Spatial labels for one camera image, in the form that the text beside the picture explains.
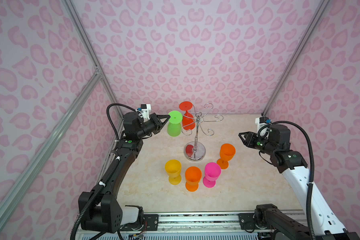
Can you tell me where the chrome wine glass rack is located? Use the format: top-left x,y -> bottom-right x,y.
182,103 -> 224,162

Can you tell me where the aluminium frame post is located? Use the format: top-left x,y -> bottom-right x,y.
61,0 -> 118,103
261,0 -> 332,117

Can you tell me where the orange back wine glass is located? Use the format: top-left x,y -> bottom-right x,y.
185,167 -> 202,192

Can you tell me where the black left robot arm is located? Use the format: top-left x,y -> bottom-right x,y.
70,112 -> 170,240

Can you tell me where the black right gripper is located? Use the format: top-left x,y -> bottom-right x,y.
237,131 -> 277,156

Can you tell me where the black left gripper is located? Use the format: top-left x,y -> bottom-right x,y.
136,114 -> 170,140

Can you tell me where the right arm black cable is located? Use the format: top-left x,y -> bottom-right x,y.
257,120 -> 316,240

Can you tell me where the green plastic wine glass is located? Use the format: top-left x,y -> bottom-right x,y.
167,111 -> 183,137

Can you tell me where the aluminium frame post right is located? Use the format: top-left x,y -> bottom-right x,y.
261,0 -> 332,117

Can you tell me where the aluminium diagonal frame bar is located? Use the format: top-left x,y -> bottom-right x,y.
0,71 -> 102,240

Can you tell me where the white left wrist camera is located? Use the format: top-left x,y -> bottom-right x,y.
136,104 -> 152,120

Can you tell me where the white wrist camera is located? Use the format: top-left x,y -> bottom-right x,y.
255,117 -> 271,131
136,104 -> 152,120

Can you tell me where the orange wine glass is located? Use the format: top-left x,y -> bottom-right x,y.
185,167 -> 202,192
217,144 -> 236,170

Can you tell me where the pink plastic wine glass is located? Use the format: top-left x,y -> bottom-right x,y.
203,163 -> 222,188

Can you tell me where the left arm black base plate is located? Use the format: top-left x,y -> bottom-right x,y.
121,214 -> 159,232

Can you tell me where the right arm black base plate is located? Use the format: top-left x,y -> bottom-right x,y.
238,213 -> 276,233

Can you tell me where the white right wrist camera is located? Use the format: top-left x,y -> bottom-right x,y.
255,117 -> 271,131

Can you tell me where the yellow plastic wine glass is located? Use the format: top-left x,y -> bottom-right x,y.
165,160 -> 182,185

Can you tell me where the orange front wine glass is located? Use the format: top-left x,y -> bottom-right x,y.
217,144 -> 236,170

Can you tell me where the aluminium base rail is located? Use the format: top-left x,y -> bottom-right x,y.
68,210 -> 332,240

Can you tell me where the red plastic wine glass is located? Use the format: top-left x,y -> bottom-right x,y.
179,101 -> 196,131

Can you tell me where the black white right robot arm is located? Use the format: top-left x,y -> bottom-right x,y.
239,121 -> 359,240

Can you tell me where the aluminium frame post left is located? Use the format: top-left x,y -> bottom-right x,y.
61,0 -> 118,103

